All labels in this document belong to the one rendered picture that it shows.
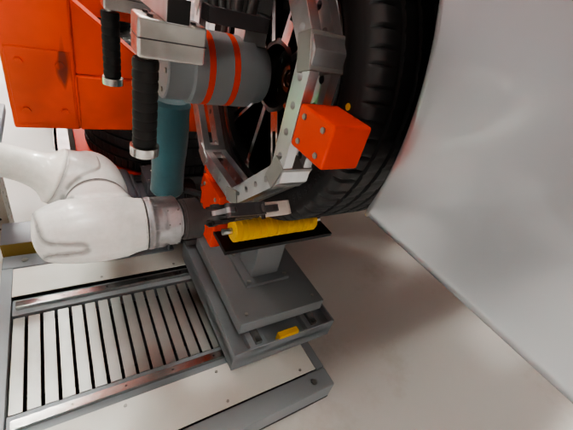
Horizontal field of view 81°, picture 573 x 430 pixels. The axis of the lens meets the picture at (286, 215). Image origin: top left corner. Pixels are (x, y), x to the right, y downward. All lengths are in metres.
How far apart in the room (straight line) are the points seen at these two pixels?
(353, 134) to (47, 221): 0.45
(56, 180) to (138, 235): 0.18
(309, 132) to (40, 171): 0.45
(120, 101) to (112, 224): 0.69
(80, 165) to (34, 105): 0.53
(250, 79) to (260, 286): 0.65
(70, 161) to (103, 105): 0.54
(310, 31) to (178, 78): 0.26
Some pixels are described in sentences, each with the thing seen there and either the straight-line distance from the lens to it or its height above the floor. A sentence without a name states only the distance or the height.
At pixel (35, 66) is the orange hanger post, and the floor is 0.69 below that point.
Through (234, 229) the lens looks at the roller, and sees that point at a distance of 0.82.
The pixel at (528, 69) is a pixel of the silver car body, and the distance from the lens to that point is 0.45.
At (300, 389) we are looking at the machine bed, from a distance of 1.12.
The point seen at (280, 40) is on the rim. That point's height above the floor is 0.92.
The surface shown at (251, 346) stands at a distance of 1.04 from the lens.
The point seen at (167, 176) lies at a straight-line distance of 0.93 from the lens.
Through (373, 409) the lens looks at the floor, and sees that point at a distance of 1.28.
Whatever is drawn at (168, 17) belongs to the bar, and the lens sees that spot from 0.51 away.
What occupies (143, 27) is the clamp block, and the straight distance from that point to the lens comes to 0.52.
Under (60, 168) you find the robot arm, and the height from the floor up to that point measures 0.69.
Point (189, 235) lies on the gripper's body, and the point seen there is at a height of 0.63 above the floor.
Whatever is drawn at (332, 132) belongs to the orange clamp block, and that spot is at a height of 0.88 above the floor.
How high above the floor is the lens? 1.02
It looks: 33 degrees down
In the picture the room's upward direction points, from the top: 17 degrees clockwise
